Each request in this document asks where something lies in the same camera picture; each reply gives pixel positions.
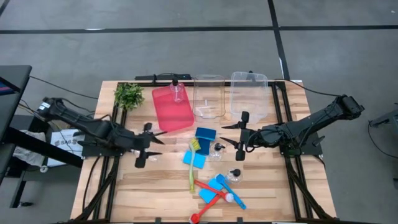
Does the green plant in white pot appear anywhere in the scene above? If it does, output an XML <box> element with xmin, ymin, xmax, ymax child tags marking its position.
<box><xmin>114</xmin><ymin>82</ymin><xmax>146</xmax><ymax>112</ymax></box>

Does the white plastic bag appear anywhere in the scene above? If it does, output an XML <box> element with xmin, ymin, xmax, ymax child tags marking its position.
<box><xmin>12</xmin><ymin>129</ymin><xmax>47</xmax><ymax>169</ymax></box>

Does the pink plastic bin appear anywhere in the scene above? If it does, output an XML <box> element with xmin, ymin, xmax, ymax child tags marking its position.
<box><xmin>151</xmin><ymin>84</ymin><xmax>195</xmax><ymax>133</ymax></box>

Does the yellow-green dish brush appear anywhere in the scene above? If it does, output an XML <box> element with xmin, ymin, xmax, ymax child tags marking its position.
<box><xmin>188</xmin><ymin>138</ymin><xmax>202</xmax><ymax>193</ymax></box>

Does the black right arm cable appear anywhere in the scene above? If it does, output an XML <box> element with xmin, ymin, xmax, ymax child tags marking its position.
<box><xmin>270</xmin><ymin>78</ymin><xmax>343</xmax><ymax>98</ymax></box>

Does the white cardboard box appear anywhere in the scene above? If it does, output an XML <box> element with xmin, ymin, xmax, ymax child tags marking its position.
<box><xmin>46</xmin><ymin>128</ymin><xmax>86</xmax><ymax>168</ymax></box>

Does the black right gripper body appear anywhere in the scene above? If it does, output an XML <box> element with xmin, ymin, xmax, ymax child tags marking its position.
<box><xmin>241</xmin><ymin>126</ymin><xmax>262</xmax><ymax>149</ymax></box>

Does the black floor cable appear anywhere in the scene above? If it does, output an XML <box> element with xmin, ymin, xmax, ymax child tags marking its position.
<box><xmin>29</xmin><ymin>75</ymin><xmax>100</xmax><ymax>100</ymax></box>

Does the clear bin with handles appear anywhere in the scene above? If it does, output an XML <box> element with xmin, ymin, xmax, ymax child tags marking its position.
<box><xmin>192</xmin><ymin>73</ymin><xmax>226</xmax><ymax>120</ymax></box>

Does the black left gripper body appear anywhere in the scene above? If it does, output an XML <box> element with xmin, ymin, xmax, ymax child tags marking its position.
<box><xmin>124</xmin><ymin>130</ymin><xmax>154</xmax><ymax>153</ymax></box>

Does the clear plastic tub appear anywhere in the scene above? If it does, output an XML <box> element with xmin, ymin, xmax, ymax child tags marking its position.
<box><xmin>229</xmin><ymin>71</ymin><xmax>269</xmax><ymax>125</ymax></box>

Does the dark computer screen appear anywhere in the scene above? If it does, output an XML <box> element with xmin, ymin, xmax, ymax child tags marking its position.
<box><xmin>0</xmin><ymin>76</ymin><xmax>21</xmax><ymax>96</ymax></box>

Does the black equipment stand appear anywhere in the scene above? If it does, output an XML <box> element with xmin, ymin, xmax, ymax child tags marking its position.
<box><xmin>368</xmin><ymin>105</ymin><xmax>398</xmax><ymax>129</ymax></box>

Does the black power strip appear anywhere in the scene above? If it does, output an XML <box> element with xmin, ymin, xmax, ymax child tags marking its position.
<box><xmin>134</xmin><ymin>73</ymin><xmax>193</xmax><ymax>82</ymax></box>

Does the black desk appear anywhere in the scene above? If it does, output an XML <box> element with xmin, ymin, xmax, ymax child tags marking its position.
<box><xmin>0</xmin><ymin>64</ymin><xmax>85</xmax><ymax>209</ymax></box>

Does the black aluminium table frame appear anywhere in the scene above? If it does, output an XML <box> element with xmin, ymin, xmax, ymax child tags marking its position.
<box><xmin>58</xmin><ymin>80</ymin><xmax>338</xmax><ymax>224</ymax></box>

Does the blue cellulose sponge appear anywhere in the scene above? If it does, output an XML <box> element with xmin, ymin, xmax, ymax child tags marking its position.
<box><xmin>195</xmin><ymin>138</ymin><xmax>212</xmax><ymax>156</ymax></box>
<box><xmin>198</xmin><ymin>177</ymin><xmax>224</xmax><ymax>205</ymax></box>
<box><xmin>182</xmin><ymin>150</ymin><xmax>207</xmax><ymax>170</ymax></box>
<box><xmin>195</xmin><ymin>126</ymin><xmax>217</xmax><ymax>141</ymax></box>

